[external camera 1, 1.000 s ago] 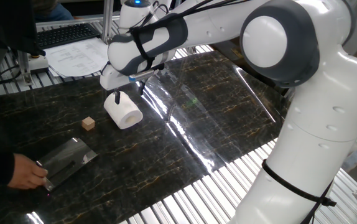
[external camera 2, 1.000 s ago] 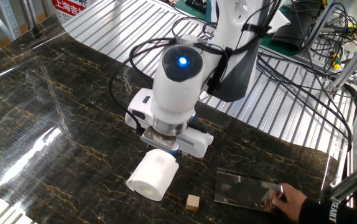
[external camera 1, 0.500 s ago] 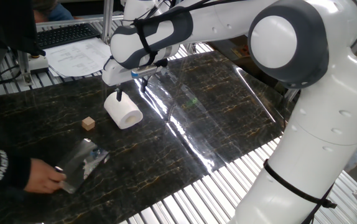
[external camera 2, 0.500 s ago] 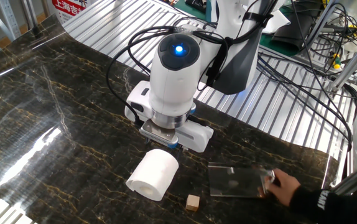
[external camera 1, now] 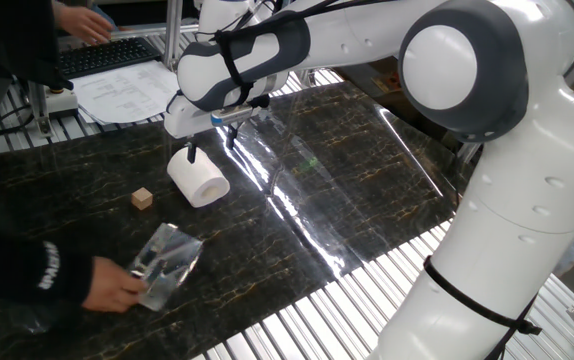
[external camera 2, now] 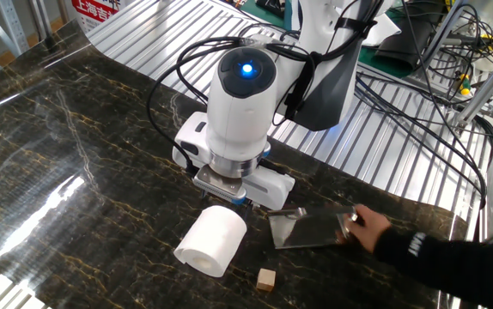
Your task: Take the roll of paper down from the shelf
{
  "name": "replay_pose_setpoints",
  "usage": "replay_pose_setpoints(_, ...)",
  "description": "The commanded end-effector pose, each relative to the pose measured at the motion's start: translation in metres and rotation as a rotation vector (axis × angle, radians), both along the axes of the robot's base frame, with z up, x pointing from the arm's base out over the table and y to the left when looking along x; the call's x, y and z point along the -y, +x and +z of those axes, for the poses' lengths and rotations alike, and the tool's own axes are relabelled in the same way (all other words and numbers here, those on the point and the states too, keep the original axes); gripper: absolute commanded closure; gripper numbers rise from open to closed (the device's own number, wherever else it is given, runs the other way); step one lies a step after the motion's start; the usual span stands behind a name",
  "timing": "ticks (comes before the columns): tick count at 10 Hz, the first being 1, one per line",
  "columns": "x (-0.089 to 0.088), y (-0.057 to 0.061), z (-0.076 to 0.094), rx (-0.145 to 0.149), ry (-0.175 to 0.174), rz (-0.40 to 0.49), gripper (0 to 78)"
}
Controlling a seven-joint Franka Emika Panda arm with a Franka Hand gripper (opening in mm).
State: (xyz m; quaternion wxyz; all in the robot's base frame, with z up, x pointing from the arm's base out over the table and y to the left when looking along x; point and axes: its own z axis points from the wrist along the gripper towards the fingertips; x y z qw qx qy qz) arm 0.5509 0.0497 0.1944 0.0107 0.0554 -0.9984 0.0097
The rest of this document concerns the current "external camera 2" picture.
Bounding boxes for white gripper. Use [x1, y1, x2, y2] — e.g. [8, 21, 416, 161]
[172, 111, 296, 212]

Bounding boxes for white toilet paper roll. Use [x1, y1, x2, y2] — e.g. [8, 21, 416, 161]
[173, 204, 248, 278]

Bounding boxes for shiny metal roll holder shelf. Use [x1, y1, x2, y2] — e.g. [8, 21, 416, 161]
[266, 204, 359, 251]

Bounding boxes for forearm in black sleeve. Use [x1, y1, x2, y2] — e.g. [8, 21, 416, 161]
[373, 226, 493, 309]

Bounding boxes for person's bare hand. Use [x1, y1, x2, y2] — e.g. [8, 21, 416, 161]
[336, 203, 393, 253]

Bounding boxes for small wooden cube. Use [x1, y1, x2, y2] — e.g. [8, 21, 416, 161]
[256, 268, 277, 293]

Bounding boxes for black marble pattern mat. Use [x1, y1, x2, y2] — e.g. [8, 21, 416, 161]
[0, 19, 471, 309]

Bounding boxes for green desk mat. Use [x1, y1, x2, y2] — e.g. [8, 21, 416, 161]
[240, 0, 415, 80]

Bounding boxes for red and white sign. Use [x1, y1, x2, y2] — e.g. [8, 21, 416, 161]
[70, 0, 121, 33]

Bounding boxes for white paper sheet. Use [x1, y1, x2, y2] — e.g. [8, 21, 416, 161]
[363, 11, 402, 48]

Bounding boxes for black folded bag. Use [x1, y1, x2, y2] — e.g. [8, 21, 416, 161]
[376, 3, 435, 71]

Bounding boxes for black stand pole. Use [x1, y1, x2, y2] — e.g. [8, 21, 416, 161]
[27, 0, 59, 53]

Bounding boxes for yellow green screwdriver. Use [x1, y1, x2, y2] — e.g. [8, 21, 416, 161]
[456, 72, 472, 97]

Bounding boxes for grey slotted metal rack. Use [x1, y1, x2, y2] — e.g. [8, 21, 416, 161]
[0, 0, 31, 57]

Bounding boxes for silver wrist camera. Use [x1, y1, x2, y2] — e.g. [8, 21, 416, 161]
[192, 165, 248, 206]

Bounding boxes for black camera cable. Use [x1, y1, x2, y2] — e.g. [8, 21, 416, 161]
[146, 36, 316, 178]

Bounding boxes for black cable bundle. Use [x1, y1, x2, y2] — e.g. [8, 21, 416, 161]
[353, 70, 493, 209]

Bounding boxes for slanted aluminium profile post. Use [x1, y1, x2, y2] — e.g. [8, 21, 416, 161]
[452, 45, 493, 136]

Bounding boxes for tangled black cables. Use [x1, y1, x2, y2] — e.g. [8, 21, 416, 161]
[426, 0, 493, 104]

